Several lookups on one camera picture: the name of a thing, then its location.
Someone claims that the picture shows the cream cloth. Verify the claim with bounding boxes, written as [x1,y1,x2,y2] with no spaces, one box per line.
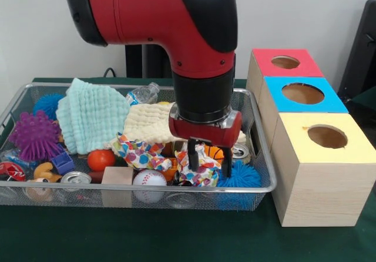
[103,102,247,157]

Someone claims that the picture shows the dark green tablecloth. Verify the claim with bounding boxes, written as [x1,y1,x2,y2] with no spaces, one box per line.
[0,78,376,262]

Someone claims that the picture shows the orange-red ball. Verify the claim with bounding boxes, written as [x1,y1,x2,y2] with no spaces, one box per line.
[87,149,116,172]

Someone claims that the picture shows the wooden three-hole sorting box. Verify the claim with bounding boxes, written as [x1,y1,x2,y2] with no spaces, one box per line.
[246,48,376,227]

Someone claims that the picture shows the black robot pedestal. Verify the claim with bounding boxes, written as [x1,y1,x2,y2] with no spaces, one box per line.
[125,43,174,79]

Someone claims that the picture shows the orange toy basketball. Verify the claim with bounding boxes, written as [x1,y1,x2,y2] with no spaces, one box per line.
[204,145,226,161]

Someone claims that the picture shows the blue fuzzy ball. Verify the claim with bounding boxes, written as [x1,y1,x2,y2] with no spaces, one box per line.
[216,159,262,210]

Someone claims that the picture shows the purple spiky ball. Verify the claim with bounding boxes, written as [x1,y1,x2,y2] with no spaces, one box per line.
[8,110,62,163]

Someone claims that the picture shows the white toy baseball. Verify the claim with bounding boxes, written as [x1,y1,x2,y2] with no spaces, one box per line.
[132,169,167,203]

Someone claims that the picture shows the silver mesh bin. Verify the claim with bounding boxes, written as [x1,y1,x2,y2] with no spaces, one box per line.
[0,82,278,211]

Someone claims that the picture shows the polka-dot paper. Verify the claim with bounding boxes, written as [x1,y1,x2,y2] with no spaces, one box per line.
[116,132,173,170]
[174,144,221,187]

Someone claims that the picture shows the plain wooden block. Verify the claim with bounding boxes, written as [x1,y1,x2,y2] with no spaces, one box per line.
[101,166,135,207]

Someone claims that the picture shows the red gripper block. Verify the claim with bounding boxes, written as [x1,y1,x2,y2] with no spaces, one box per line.
[169,110,243,179]

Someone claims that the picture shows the mint green cloth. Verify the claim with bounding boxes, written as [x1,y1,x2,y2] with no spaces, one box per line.
[55,78,132,154]

